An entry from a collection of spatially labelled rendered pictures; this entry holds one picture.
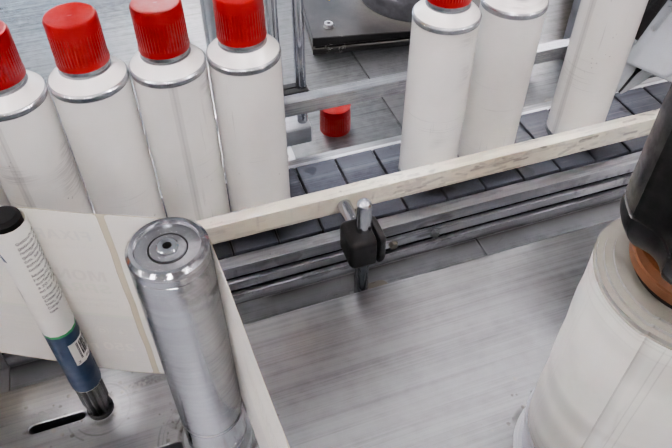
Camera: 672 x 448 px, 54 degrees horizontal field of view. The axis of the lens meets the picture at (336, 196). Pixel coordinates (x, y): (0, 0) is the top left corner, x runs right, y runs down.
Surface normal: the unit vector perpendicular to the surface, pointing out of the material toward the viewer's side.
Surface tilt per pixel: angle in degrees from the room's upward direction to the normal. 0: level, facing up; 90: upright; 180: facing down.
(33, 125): 90
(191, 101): 90
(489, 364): 0
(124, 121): 90
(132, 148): 90
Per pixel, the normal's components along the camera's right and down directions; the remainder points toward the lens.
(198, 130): 0.71, 0.49
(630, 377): -0.67, 0.49
